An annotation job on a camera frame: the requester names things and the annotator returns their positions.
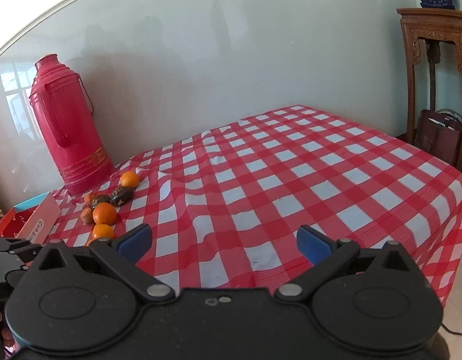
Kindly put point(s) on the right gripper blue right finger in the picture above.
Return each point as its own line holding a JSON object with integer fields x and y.
{"x": 328, "y": 259}

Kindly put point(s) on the red thermos flask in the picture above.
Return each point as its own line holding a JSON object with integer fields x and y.
{"x": 63, "y": 111}

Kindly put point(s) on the large orange tangerine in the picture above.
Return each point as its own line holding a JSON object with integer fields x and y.
{"x": 104, "y": 213}

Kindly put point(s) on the carved wooden plant stand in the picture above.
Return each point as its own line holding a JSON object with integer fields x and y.
{"x": 431, "y": 26}

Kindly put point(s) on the dark red paper bag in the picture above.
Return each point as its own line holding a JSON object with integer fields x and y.
{"x": 439, "y": 133}

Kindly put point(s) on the red white checkered tablecloth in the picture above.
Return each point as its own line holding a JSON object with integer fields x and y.
{"x": 225, "y": 205}

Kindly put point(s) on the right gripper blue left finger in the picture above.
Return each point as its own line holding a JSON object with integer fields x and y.
{"x": 119, "y": 257}

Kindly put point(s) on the red gift box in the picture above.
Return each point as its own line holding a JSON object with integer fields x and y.
{"x": 32, "y": 219}

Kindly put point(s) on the dark brown fruit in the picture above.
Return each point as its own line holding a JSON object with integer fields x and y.
{"x": 98, "y": 199}
{"x": 121, "y": 195}

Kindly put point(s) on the brown orange small fruit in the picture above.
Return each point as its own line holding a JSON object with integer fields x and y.
{"x": 86, "y": 216}

